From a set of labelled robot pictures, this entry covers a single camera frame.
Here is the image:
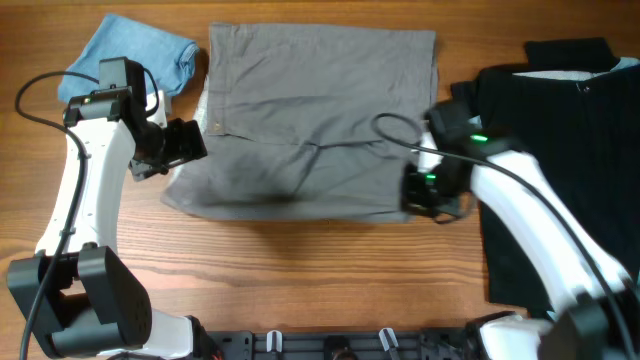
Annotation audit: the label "grey shorts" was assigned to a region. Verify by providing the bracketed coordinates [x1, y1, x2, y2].
[163, 23, 438, 223]

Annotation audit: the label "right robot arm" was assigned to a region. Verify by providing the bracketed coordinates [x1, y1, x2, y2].
[403, 102, 639, 359]

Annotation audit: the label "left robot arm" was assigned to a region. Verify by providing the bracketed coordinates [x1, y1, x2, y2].
[7, 57, 222, 359]

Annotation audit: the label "folded blue denim garment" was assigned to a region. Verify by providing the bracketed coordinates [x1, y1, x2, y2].
[67, 14, 199, 97]

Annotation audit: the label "black garment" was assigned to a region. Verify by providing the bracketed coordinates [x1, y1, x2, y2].
[451, 37, 639, 282]

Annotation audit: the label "light blue garment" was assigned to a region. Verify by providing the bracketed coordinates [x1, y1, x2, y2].
[515, 57, 639, 81]

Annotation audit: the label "right black cable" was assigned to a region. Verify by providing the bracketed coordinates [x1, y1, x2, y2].
[371, 112, 636, 360]

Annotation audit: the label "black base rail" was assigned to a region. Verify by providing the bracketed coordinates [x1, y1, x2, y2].
[209, 328, 479, 360]

